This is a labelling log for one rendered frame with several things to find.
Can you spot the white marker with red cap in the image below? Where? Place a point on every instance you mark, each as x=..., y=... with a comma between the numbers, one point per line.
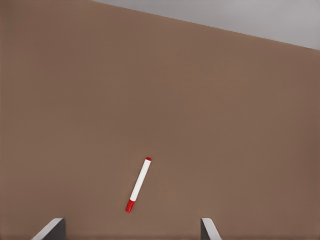
x=140, y=182

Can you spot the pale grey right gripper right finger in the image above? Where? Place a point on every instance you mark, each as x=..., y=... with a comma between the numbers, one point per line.
x=209, y=230

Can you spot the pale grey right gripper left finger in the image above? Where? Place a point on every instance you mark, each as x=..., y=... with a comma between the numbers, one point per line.
x=53, y=229

